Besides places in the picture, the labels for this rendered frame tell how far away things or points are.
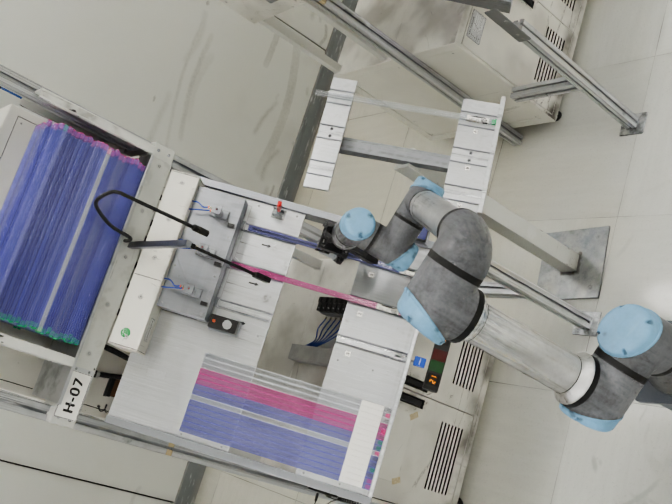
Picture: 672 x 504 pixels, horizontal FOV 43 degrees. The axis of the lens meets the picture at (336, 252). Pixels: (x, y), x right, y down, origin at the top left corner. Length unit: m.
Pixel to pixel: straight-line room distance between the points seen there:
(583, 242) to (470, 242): 1.39
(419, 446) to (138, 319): 0.99
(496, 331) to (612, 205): 1.38
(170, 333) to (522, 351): 1.01
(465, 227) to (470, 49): 1.37
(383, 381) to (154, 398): 0.60
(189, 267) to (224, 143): 1.98
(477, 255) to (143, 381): 1.06
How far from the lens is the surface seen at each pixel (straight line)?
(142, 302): 2.25
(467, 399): 2.85
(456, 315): 1.60
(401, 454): 2.68
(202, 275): 2.26
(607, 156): 3.07
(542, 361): 1.71
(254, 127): 4.29
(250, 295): 2.28
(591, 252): 2.92
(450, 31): 2.91
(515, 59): 3.07
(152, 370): 2.30
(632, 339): 1.77
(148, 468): 4.08
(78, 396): 2.28
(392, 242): 1.97
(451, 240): 1.59
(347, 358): 2.23
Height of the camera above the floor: 2.21
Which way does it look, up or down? 34 degrees down
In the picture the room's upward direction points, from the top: 63 degrees counter-clockwise
